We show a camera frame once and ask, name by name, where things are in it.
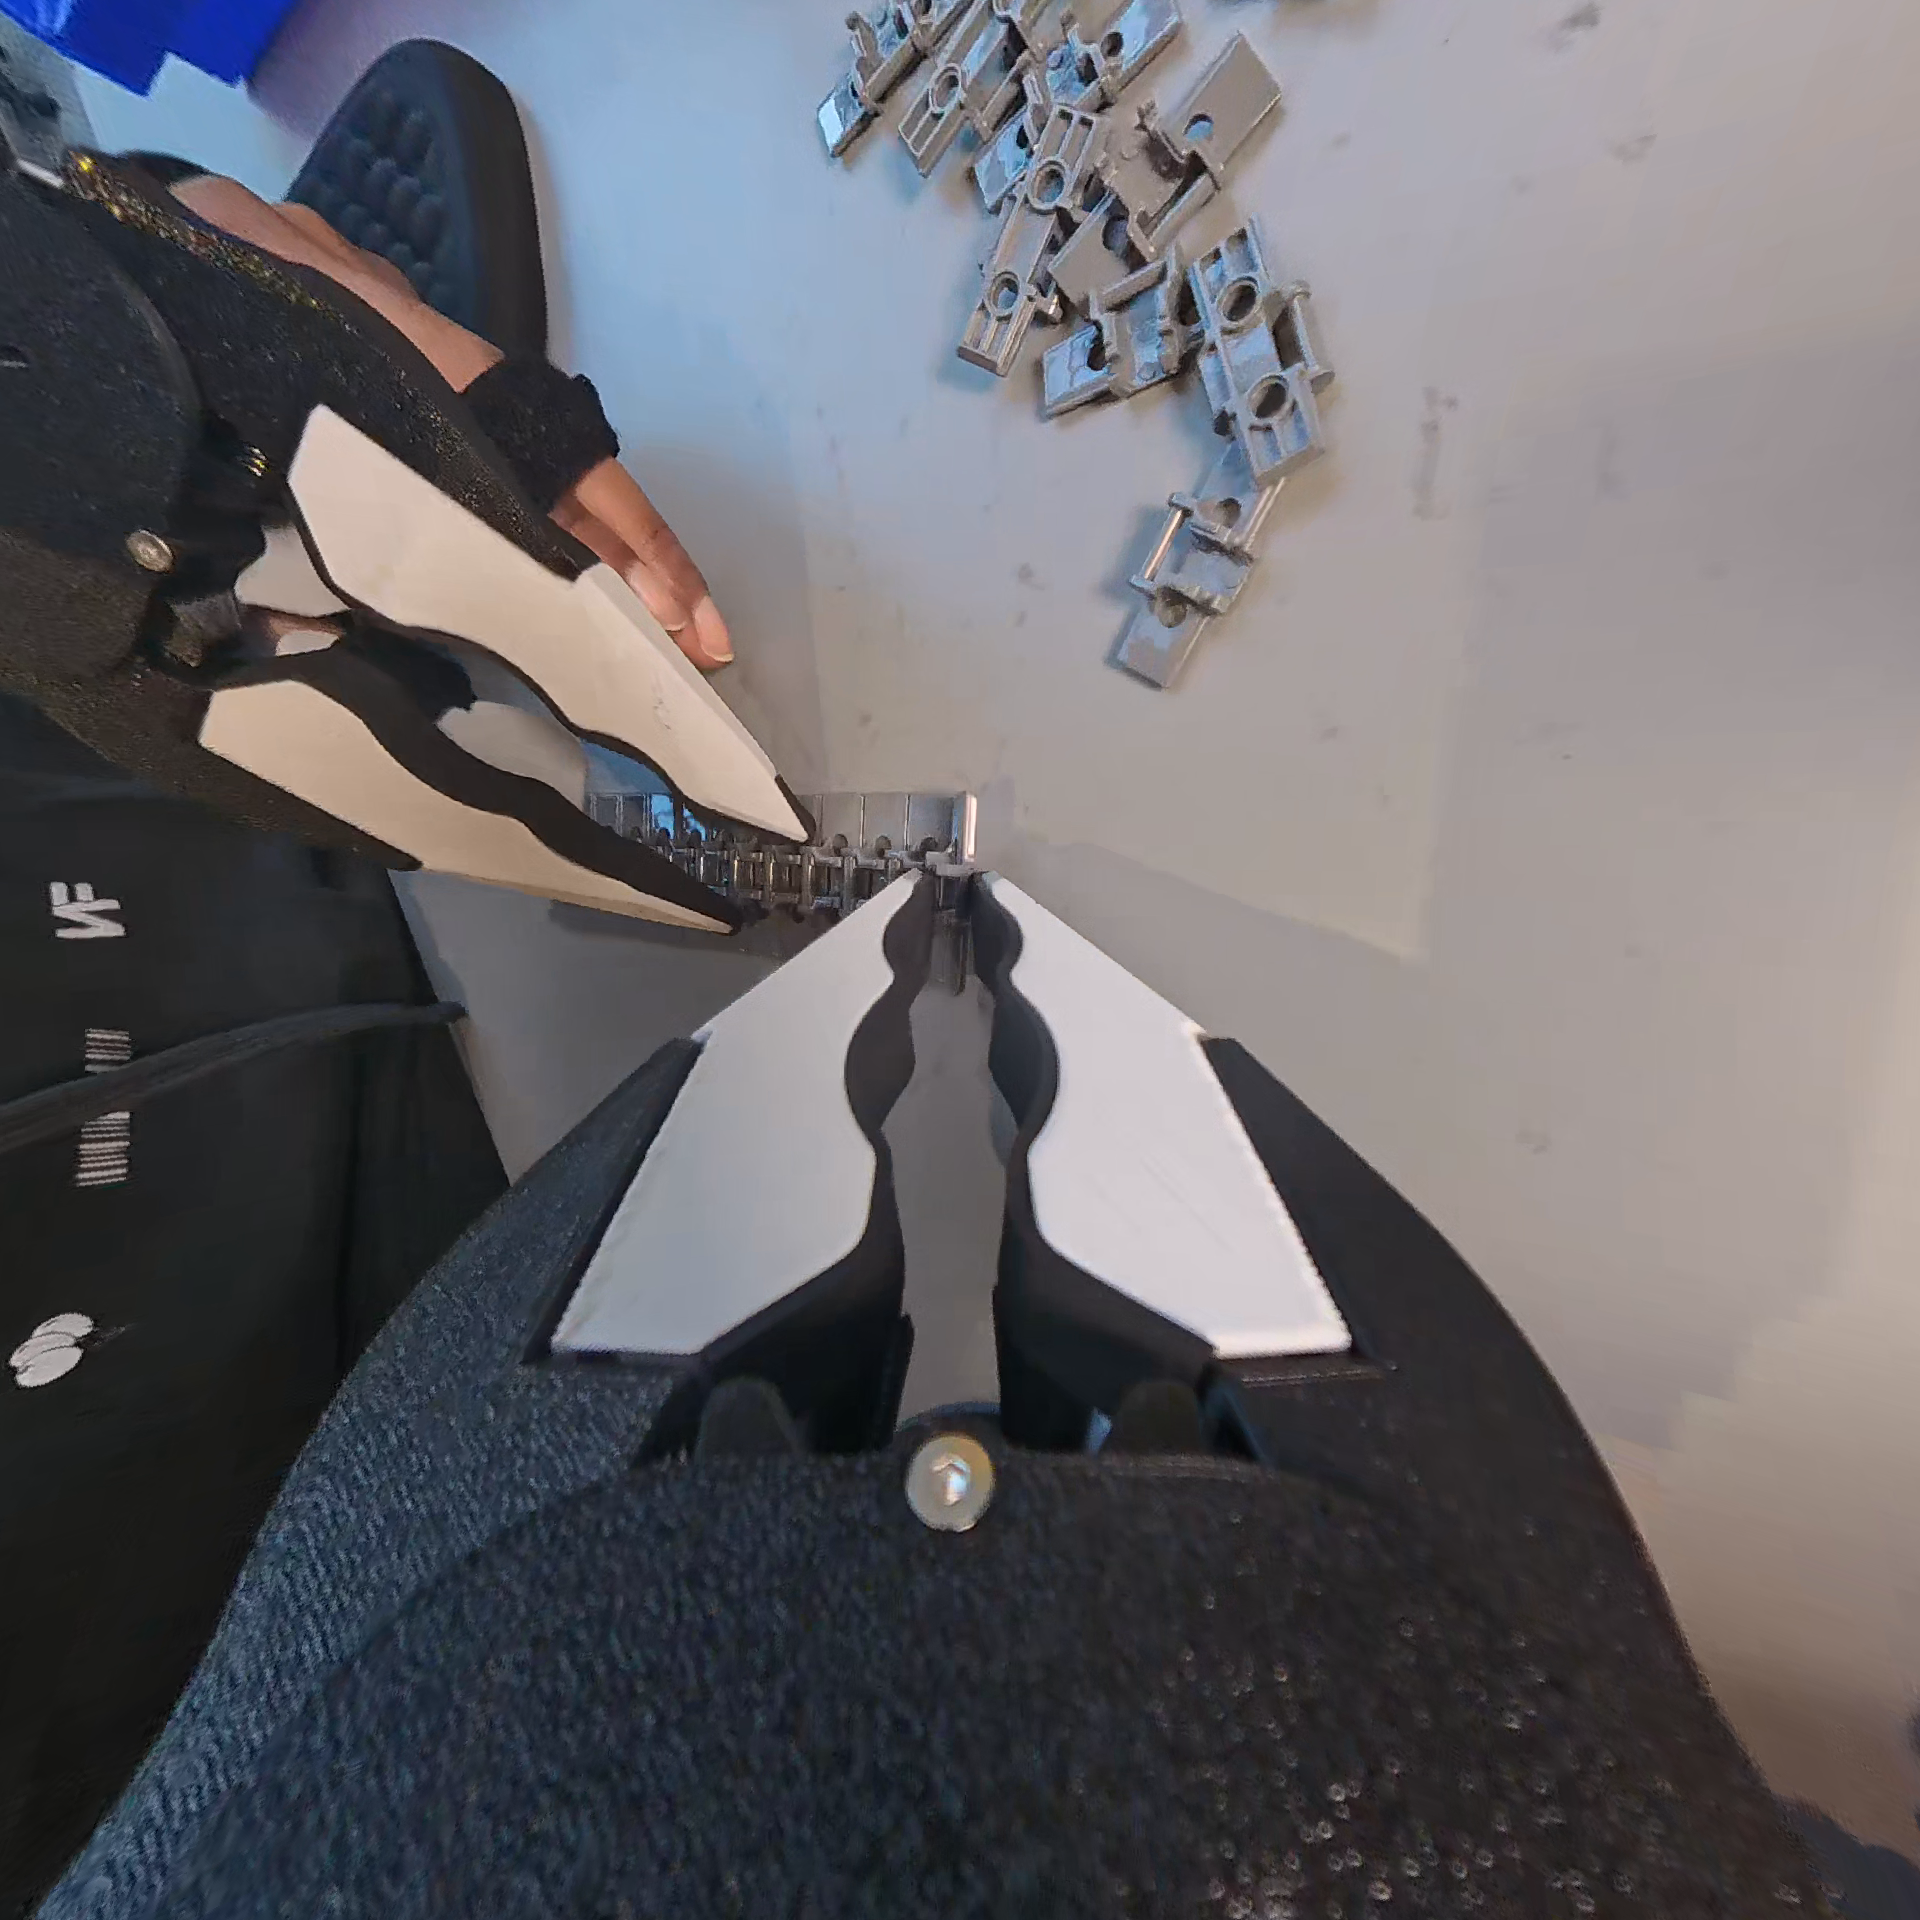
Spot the blue plastic bin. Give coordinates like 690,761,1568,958
59,0,324,95

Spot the assembled grey track chain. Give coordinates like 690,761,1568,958
551,787,986,936

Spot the person's black hooded sweater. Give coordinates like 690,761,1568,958
0,697,512,1920

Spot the pile of grey track links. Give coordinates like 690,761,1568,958
814,0,1336,693

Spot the person's left hand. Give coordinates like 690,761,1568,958
172,178,740,673

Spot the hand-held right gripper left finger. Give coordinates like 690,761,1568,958
549,874,925,1361

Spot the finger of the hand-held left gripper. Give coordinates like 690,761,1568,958
198,645,749,937
281,406,822,845

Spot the grey plastic track link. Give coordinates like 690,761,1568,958
922,858,979,995

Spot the grey desk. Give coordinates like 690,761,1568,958
66,0,1920,1848

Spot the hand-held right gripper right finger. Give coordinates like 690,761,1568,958
972,874,1351,1360

